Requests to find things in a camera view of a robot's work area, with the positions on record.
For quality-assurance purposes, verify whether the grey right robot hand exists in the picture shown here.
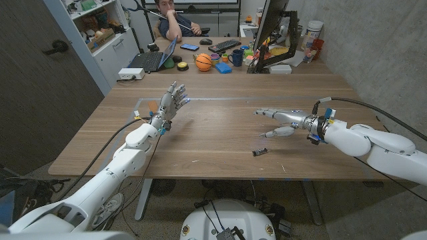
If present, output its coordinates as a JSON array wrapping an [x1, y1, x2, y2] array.
[[253, 107, 310, 139]]

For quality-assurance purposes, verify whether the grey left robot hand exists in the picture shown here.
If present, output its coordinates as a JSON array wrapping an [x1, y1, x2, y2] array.
[[155, 81, 191, 123]]

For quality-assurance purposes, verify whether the flat white box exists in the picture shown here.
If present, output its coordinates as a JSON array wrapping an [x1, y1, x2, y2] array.
[[268, 64, 293, 75]]

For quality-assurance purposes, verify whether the black open laptop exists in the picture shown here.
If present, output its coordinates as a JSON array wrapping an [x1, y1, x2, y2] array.
[[127, 35, 179, 73]]

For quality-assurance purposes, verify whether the white power strip box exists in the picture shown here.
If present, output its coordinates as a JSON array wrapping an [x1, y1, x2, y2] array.
[[117, 67, 146, 81]]

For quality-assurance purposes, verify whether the orange mini basketball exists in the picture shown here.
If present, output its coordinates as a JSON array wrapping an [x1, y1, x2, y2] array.
[[195, 53, 213, 73]]

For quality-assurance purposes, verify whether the blue rectangular box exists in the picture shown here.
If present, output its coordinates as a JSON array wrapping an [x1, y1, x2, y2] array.
[[214, 62, 233, 75]]

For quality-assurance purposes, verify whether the red plastic cup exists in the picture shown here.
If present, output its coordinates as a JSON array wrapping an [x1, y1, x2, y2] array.
[[311, 38, 325, 61]]

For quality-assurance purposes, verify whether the dark blue mug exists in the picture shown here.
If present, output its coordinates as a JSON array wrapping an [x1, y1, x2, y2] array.
[[228, 49, 245, 67]]

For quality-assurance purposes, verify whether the black keyboard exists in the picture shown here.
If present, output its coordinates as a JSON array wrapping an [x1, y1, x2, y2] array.
[[207, 39, 242, 54]]

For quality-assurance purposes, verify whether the seated man in dark shirt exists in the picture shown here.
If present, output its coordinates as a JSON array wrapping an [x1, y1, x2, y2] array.
[[153, 0, 203, 43]]

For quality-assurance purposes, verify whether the white wipes canister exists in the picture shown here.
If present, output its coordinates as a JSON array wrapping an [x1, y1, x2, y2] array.
[[301, 20, 324, 51]]

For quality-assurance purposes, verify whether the white table leg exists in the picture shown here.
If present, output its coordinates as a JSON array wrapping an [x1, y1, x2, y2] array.
[[134, 178, 154, 222], [301, 180, 324, 227]]

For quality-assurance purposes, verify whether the long black grabber tool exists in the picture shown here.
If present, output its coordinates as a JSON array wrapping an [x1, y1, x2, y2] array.
[[126, 0, 203, 34]]

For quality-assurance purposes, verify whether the black computer monitor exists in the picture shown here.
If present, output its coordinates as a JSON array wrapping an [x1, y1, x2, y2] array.
[[252, 0, 300, 74]]

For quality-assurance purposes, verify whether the cardboard box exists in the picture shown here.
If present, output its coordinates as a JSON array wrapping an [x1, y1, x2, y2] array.
[[86, 27, 116, 54]]

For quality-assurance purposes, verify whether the white shelf cabinet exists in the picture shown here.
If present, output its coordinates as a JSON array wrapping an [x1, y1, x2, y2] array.
[[43, 0, 141, 96]]

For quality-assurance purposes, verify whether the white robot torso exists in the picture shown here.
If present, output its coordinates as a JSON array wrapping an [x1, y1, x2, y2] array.
[[179, 198, 278, 240]]

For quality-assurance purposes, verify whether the white sneaker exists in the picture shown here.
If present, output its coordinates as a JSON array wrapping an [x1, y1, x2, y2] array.
[[91, 192, 125, 231]]

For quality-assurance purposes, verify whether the dark grey door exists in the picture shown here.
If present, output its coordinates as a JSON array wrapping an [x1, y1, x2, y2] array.
[[0, 0, 105, 176]]

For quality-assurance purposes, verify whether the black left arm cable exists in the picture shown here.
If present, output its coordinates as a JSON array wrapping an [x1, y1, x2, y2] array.
[[53, 116, 151, 203]]

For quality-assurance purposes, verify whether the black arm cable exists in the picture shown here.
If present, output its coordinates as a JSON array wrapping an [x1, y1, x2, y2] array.
[[311, 96, 427, 203], [53, 116, 151, 203]]

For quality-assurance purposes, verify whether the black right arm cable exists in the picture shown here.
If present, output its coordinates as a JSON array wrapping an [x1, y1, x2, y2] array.
[[311, 96, 427, 203]]

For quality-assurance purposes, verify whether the black door handle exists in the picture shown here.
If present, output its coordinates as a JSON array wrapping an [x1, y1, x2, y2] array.
[[41, 39, 69, 56]]

